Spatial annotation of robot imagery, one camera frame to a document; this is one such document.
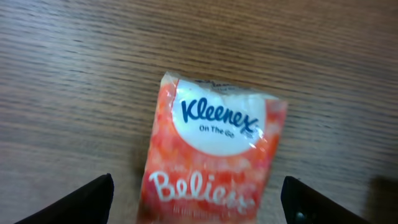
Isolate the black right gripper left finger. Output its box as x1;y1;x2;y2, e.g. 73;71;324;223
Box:
16;174;114;224

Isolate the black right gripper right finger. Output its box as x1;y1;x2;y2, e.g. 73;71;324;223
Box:
280;176;369;224

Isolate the orange snack packet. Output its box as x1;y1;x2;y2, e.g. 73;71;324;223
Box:
137;72;288;223

